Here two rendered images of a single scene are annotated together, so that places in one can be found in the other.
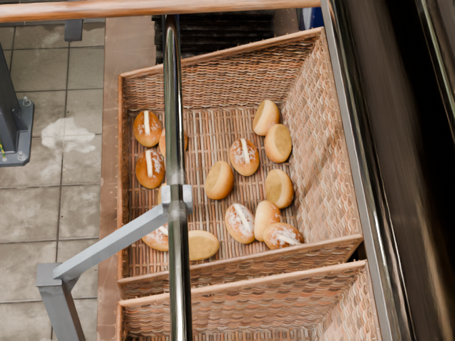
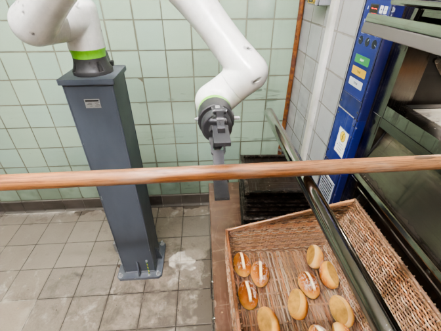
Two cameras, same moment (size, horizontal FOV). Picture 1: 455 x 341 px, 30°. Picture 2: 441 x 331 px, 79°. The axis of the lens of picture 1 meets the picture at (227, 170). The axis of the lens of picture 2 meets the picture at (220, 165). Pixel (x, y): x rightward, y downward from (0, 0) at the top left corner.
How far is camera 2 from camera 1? 99 cm
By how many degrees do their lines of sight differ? 20
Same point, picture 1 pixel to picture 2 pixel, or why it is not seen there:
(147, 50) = (233, 215)
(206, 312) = not seen: outside the picture
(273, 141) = (328, 274)
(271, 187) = (336, 309)
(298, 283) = not seen: outside the picture
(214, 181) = (298, 306)
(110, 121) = (216, 259)
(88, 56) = (191, 220)
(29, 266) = not seen: outside the picture
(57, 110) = (176, 247)
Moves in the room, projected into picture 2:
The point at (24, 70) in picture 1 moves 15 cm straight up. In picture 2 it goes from (161, 227) to (159, 213)
